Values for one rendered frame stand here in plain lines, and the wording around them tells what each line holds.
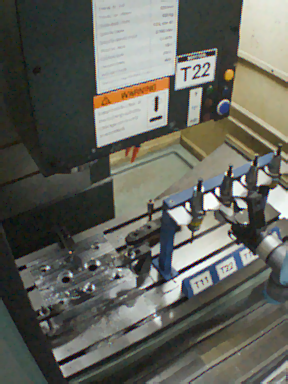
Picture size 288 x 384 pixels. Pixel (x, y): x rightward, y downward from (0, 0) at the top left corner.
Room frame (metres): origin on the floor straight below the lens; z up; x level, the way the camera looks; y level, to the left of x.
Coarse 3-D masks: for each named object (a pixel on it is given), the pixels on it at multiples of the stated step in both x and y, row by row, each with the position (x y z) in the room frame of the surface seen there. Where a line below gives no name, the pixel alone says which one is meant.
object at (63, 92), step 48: (0, 0) 0.60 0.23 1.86; (48, 0) 0.55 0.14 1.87; (192, 0) 0.69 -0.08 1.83; (240, 0) 0.75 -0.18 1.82; (0, 48) 0.66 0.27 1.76; (48, 48) 0.55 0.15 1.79; (192, 48) 0.69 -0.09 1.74; (0, 96) 0.76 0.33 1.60; (48, 96) 0.54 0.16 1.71; (96, 96) 0.59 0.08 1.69; (48, 144) 0.53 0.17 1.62; (96, 144) 0.58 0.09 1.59
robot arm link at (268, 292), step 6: (270, 276) 0.62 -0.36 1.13; (270, 282) 0.60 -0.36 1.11; (264, 288) 0.62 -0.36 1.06; (270, 288) 0.60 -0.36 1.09; (276, 288) 0.58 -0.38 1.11; (282, 288) 0.58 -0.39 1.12; (264, 294) 0.61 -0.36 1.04; (270, 294) 0.59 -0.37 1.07; (276, 294) 0.58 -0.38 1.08; (282, 294) 0.58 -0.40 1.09; (270, 300) 0.58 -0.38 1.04; (276, 300) 0.58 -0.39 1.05; (282, 300) 0.58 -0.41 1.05
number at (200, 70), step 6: (204, 60) 0.71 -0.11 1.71; (210, 60) 0.72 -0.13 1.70; (192, 66) 0.69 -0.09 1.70; (198, 66) 0.70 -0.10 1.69; (204, 66) 0.71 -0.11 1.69; (210, 66) 0.72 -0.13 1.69; (192, 72) 0.69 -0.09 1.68; (198, 72) 0.70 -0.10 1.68; (204, 72) 0.71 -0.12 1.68; (210, 72) 0.72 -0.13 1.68; (192, 78) 0.69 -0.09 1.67; (198, 78) 0.70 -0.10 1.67; (204, 78) 0.71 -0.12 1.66
